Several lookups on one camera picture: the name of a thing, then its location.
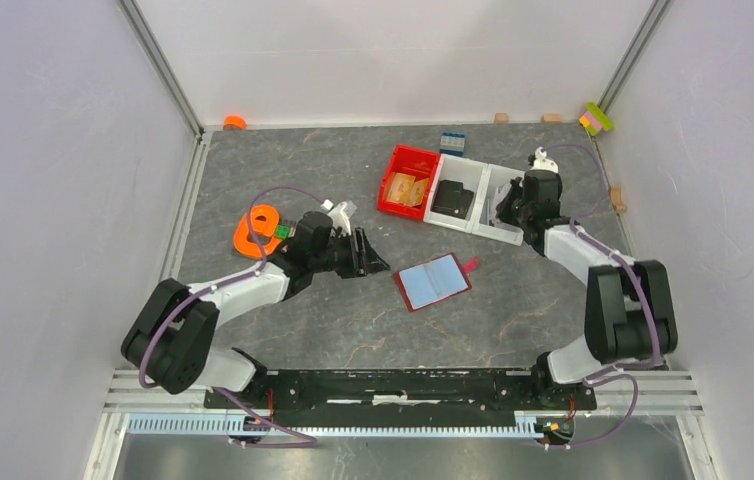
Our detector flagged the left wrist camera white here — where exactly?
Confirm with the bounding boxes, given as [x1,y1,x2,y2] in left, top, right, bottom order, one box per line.
[321,199,357,235]

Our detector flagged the small orange cap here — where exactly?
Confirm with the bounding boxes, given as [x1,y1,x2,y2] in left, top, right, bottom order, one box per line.
[222,115,247,131]

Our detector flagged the blue white small block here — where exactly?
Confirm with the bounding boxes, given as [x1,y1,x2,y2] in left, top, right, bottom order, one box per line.
[439,132,466,157]

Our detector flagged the wooden piece right edge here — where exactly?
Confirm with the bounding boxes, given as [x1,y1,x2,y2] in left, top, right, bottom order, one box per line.
[609,185,628,215]

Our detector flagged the white divided plastic bin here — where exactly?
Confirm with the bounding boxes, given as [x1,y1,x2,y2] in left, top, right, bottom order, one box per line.
[424,154,524,245]

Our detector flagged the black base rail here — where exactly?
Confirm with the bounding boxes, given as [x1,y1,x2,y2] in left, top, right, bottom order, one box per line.
[234,368,598,412]

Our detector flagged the black cards in white bin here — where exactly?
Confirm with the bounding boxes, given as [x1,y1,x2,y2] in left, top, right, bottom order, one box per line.
[430,179,475,220]

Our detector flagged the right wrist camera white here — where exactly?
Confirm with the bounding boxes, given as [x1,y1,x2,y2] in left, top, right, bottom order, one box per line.
[528,147,559,174]

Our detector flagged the silver cards in white bin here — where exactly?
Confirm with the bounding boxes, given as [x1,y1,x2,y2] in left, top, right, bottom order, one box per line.
[488,183,511,226]

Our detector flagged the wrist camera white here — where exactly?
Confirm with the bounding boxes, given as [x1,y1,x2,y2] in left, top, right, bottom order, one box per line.
[528,147,559,174]
[321,199,357,235]

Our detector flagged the red leather card holder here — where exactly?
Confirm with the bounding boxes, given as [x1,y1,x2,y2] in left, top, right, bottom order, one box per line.
[393,253,479,312]

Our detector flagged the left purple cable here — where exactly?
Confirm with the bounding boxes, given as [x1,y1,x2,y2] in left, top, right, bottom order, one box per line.
[137,186,329,449]

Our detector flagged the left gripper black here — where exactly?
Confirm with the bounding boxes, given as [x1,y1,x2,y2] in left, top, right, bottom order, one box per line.
[310,227,390,279]

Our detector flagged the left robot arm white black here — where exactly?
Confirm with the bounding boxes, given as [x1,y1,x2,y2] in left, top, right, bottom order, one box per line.
[121,211,390,408]

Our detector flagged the grey slotted cable duct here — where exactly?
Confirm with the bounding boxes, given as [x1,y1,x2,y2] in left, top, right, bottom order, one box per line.
[126,411,541,439]

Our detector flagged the colourful toy brick stack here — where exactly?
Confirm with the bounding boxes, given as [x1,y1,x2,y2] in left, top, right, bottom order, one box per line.
[578,102,615,137]

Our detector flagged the red plastic bin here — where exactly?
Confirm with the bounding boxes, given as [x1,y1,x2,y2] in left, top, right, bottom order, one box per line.
[376,144,441,222]

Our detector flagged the green toy brick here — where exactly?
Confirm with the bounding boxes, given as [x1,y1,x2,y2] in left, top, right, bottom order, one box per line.
[274,225,291,240]

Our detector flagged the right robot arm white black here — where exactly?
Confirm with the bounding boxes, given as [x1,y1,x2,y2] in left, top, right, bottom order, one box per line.
[496,170,678,408]

